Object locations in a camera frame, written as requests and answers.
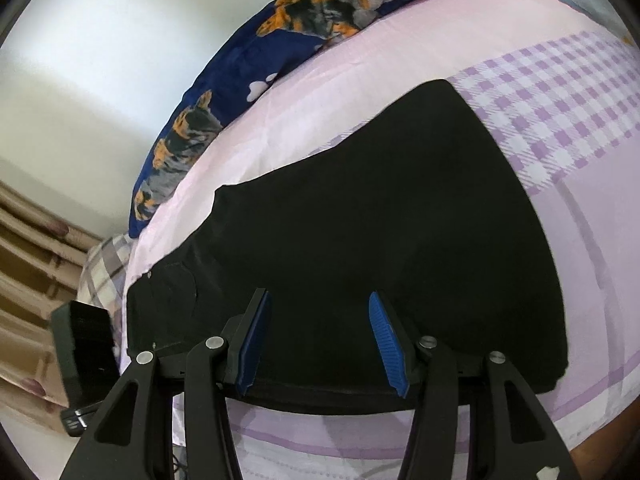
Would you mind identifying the plaid pillow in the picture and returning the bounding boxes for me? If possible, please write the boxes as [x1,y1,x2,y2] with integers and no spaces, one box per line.
[77,234,138,356]

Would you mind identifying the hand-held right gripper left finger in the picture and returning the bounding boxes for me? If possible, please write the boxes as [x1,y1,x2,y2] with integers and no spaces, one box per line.
[60,287,273,480]

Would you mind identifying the purple checked bed sheet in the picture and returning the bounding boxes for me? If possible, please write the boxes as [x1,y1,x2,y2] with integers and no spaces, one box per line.
[117,0,640,480]

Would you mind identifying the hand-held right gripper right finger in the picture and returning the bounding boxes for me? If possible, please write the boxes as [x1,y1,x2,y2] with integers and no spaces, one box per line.
[368,291,581,480]

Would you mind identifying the blue tiger print blanket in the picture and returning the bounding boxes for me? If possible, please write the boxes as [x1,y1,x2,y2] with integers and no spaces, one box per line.
[127,0,473,238]

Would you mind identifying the black pants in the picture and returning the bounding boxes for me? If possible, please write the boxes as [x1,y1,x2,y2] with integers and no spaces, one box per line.
[122,78,571,413]

